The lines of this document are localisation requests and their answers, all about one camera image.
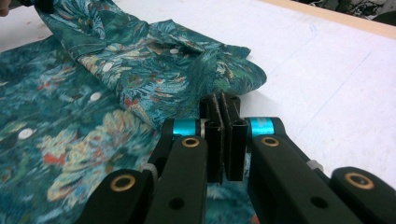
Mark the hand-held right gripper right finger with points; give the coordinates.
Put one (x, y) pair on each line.
(236, 149)

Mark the black round stool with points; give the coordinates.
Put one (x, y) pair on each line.
(386, 18)

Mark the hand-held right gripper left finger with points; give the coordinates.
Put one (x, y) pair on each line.
(214, 149)

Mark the teal floral short-sleeved shirt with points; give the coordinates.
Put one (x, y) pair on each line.
(62, 124)

